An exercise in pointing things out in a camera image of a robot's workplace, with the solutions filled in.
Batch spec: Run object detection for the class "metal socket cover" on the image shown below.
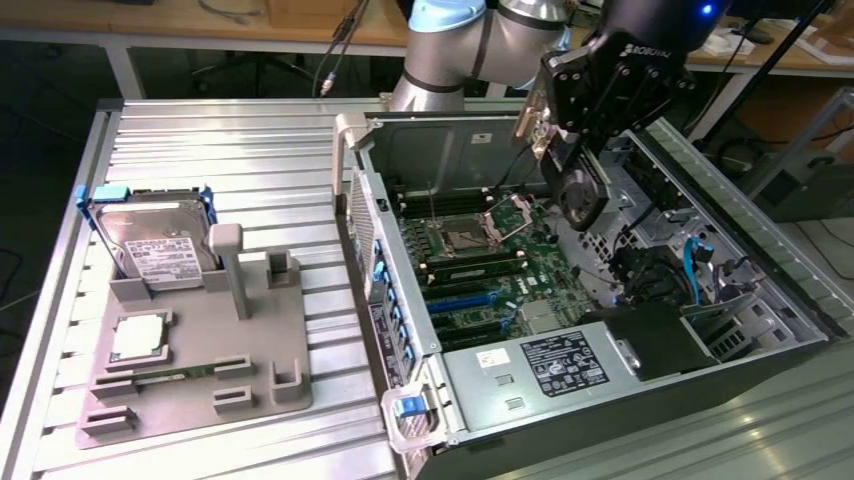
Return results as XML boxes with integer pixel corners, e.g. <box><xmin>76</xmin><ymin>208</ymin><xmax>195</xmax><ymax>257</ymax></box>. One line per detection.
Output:
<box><xmin>479</xmin><ymin>191</ymin><xmax>542</xmax><ymax>240</ymax></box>

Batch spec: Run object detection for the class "hard disk in blue caddy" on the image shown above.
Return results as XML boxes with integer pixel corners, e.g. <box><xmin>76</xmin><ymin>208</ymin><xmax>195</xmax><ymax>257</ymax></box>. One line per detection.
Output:
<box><xmin>69</xmin><ymin>182</ymin><xmax>223</xmax><ymax>293</ymax></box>

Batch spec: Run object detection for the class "grey power supply unit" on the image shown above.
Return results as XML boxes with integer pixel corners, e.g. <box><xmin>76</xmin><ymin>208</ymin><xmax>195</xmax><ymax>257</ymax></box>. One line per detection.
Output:
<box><xmin>438</xmin><ymin>321</ymin><xmax>647</xmax><ymax>435</ymax></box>

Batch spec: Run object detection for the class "grey plastic parts rack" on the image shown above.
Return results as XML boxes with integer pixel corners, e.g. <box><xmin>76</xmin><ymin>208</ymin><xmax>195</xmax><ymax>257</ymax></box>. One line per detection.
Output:
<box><xmin>75</xmin><ymin>222</ymin><xmax>318</xmax><ymax>450</ymax></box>

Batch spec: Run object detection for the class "open black PC case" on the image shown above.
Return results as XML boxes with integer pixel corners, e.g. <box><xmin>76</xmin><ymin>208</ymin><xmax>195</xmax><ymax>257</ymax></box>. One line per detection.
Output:
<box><xmin>331</xmin><ymin>109</ymin><xmax>846</xmax><ymax>480</ymax></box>

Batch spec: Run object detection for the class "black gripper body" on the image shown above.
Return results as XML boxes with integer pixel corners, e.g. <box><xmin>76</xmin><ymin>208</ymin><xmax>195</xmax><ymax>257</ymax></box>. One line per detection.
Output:
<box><xmin>578</xmin><ymin>0</ymin><xmax>737</xmax><ymax>72</ymax></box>

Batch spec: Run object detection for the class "silver chipset heatsink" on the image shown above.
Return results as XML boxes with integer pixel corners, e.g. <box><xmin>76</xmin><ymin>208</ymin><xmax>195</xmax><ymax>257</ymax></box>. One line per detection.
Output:
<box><xmin>518</xmin><ymin>301</ymin><xmax>563</xmax><ymax>335</ymax></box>

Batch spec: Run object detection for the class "perforated metal disk bay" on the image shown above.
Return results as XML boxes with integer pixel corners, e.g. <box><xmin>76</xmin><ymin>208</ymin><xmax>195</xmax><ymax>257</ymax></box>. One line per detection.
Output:
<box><xmin>556</xmin><ymin>149</ymin><xmax>670</xmax><ymax>246</ymax></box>

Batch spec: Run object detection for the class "dark grey box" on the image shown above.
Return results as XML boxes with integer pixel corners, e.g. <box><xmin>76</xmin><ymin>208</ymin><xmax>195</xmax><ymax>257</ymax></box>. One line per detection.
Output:
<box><xmin>753</xmin><ymin>149</ymin><xmax>854</xmax><ymax>224</ymax></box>

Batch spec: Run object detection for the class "black installed RAM stick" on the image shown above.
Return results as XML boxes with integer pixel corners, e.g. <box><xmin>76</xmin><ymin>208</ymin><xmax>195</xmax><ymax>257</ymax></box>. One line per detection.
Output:
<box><xmin>423</xmin><ymin>255</ymin><xmax>530</xmax><ymax>287</ymax></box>

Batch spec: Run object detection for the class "blue case latch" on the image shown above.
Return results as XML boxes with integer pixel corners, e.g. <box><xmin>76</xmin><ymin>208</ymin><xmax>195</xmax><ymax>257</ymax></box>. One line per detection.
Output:
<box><xmin>390</xmin><ymin>395</ymin><xmax>427</xmax><ymax>418</ymax></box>

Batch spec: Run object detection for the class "silver CPU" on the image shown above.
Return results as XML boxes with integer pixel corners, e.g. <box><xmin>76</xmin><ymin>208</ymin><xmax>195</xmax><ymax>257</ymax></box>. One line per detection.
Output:
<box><xmin>108</xmin><ymin>314</ymin><xmax>169</xmax><ymax>363</ymax></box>

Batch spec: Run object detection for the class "black tripod pole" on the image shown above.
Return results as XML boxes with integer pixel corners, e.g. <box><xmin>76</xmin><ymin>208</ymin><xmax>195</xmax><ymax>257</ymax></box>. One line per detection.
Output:
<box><xmin>686</xmin><ymin>0</ymin><xmax>837</xmax><ymax>142</ymax></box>

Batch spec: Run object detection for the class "blue wire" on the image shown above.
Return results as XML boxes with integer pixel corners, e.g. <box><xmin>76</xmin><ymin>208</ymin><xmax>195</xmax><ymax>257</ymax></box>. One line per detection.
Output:
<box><xmin>679</xmin><ymin>236</ymin><xmax>717</xmax><ymax>307</ymax></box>

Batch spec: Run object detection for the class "blue expansion slot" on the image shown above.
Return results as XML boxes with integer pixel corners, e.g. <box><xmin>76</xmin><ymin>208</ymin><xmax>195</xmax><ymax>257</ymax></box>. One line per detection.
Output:
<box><xmin>423</xmin><ymin>291</ymin><xmax>500</xmax><ymax>316</ymax></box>

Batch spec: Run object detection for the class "wooden workbench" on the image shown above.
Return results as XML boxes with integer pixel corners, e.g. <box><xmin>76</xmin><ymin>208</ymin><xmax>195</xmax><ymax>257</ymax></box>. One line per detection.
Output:
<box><xmin>0</xmin><ymin>0</ymin><xmax>854</xmax><ymax>100</ymax></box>

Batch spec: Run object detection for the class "green motherboard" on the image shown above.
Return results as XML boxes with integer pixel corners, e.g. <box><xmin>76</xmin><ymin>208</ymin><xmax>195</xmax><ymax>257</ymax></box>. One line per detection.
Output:
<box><xmin>398</xmin><ymin>197</ymin><xmax>606</xmax><ymax>352</ymax></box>

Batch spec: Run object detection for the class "graphics card with black fan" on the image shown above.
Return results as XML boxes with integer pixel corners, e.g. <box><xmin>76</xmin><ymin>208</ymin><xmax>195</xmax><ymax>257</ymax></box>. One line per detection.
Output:
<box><xmin>511</xmin><ymin>92</ymin><xmax>614</xmax><ymax>233</ymax></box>

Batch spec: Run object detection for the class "black power cable bundle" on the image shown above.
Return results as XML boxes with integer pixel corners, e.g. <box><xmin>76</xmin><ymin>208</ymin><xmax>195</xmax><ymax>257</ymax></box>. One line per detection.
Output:
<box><xmin>611</xmin><ymin>243</ymin><xmax>690</xmax><ymax>307</ymax></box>

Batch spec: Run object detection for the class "CPU socket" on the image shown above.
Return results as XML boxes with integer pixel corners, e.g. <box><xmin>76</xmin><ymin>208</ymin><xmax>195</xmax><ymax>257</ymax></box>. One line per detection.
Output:
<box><xmin>434</xmin><ymin>218</ymin><xmax>500</xmax><ymax>260</ymax></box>

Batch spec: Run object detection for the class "green RAM stick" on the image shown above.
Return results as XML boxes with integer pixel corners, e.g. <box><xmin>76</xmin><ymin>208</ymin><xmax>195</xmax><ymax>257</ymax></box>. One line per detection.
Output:
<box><xmin>131</xmin><ymin>363</ymin><xmax>219</xmax><ymax>386</ymax></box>

